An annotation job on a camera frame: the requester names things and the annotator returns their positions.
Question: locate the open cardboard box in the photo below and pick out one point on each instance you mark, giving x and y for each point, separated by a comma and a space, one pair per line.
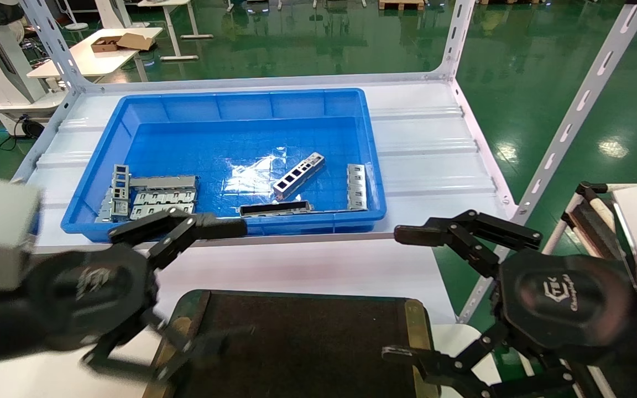
122, 42

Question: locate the small grey slotted frame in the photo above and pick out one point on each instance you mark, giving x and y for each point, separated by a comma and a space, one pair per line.
120, 177

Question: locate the wooden pallet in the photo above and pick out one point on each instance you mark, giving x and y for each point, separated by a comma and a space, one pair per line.
401, 4

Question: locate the white floor stand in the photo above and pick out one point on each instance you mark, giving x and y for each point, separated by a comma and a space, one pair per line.
75, 25

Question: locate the white metal shelf rack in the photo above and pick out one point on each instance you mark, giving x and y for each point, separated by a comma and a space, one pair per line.
423, 143

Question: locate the grey stamped metal plate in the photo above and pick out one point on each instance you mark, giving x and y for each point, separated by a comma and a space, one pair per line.
155, 209
163, 182
165, 197

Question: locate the white machine housing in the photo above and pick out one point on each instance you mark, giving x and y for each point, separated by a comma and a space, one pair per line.
3, 61

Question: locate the black container with brass rim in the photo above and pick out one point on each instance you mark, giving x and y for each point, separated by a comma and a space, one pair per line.
307, 342

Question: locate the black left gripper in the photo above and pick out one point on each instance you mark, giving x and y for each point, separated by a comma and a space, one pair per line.
86, 287

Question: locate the white desk with legs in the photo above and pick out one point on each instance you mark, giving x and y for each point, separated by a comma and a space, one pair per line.
170, 22

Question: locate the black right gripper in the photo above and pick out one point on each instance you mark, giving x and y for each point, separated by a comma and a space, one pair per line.
562, 298

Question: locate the blue plastic bin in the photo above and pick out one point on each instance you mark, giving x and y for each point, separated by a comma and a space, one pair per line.
252, 143

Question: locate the black rectangular frame part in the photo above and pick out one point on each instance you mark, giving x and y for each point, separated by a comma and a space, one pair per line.
276, 208

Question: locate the white table with box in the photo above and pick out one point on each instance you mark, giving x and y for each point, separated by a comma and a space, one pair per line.
94, 58

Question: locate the silver metal bracket part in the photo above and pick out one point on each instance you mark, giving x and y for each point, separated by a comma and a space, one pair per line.
356, 187

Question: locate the silver slotted metal bracket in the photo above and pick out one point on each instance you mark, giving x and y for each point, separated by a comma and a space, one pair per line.
298, 175

